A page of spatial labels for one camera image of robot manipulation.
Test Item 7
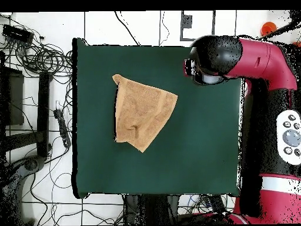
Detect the grey chair base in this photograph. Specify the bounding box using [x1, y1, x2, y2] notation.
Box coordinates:
[0, 155, 46, 225]

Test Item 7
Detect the black rod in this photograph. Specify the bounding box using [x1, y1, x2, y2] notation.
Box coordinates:
[259, 21, 301, 39]

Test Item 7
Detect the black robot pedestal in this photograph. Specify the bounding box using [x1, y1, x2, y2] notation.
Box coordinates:
[123, 194, 180, 225]

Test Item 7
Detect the black power strip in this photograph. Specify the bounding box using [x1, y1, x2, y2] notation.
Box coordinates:
[53, 109, 72, 148]
[209, 194, 228, 214]

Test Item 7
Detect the black stand bar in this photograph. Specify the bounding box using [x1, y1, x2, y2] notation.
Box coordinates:
[36, 71, 53, 158]

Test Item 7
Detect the tan terry towel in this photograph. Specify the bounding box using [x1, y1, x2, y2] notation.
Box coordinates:
[112, 74, 179, 153]

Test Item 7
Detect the orange cup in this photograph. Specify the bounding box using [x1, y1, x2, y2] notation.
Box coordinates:
[260, 21, 277, 36]

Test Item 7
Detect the grey square floor frame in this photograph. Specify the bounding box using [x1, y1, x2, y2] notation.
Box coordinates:
[180, 10, 216, 42]

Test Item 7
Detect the dark flat panel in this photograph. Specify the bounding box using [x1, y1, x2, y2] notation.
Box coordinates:
[0, 67, 25, 127]

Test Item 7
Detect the black electronics box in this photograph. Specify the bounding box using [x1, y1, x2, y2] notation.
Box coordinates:
[2, 24, 35, 44]

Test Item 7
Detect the dark green table cloth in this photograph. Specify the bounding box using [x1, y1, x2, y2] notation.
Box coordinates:
[72, 37, 248, 199]

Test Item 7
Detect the tangled black cable bundle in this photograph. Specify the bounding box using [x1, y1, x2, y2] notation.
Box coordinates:
[14, 42, 73, 78]

